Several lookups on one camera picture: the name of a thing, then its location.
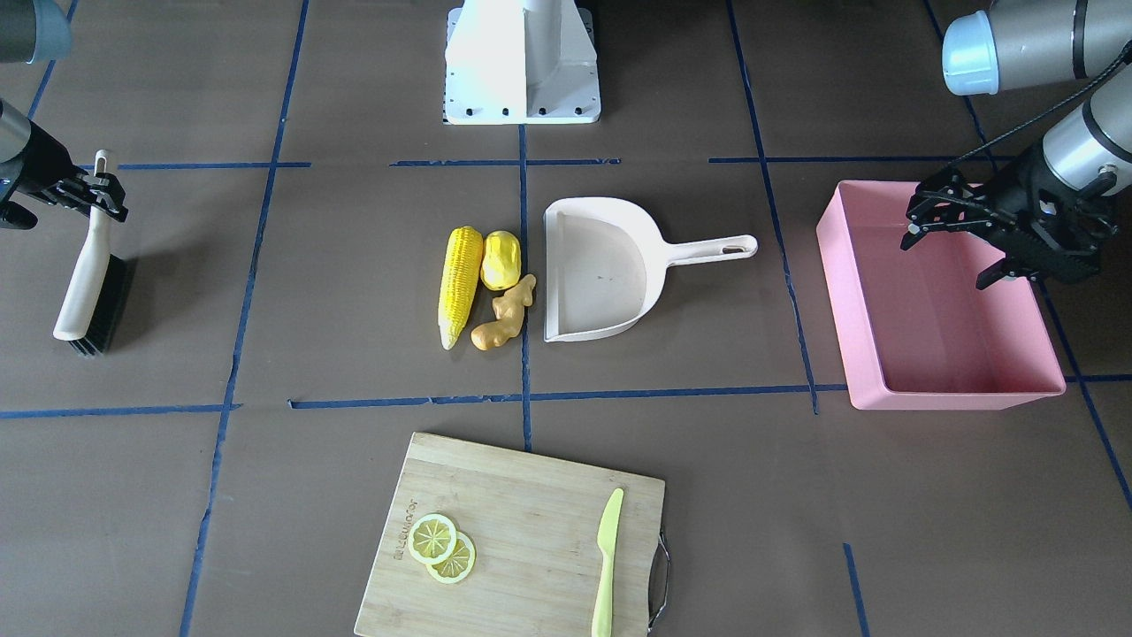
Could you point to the lemon slice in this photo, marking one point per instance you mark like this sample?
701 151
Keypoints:
458 564
432 538

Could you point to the beige hand brush black bristles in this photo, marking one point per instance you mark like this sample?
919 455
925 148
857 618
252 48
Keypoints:
99 286

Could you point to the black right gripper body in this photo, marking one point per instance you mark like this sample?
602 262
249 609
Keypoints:
42 161

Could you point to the tan toy ginger root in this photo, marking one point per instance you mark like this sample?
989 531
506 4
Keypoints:
509 315

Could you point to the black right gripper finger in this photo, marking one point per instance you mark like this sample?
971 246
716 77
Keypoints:
100 188
113 207

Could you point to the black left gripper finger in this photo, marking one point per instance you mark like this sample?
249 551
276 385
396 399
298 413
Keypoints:
947 197
982 252

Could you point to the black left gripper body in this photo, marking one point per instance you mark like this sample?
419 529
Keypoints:
1011 196

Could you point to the wooden cutting board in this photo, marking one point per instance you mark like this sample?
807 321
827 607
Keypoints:
534 521

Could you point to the yellow plastic toy knife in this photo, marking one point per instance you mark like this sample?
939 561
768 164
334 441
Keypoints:
603 609

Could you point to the lemon slice lower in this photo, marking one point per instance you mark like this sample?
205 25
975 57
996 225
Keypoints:
458 564

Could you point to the lemon slice upper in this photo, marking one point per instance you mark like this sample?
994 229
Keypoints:
432 538

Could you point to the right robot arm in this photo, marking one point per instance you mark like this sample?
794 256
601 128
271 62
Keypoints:
33 31

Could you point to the yellow toy corn cob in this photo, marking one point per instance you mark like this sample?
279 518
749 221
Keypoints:
459 283

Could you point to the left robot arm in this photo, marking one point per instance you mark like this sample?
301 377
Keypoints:
1019 44

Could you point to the pink plastic bin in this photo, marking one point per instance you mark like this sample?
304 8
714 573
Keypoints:
914 332

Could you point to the beige plastic dustpan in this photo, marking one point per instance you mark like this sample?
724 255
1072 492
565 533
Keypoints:
607 264

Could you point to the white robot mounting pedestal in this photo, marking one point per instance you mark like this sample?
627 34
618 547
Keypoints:
520 63

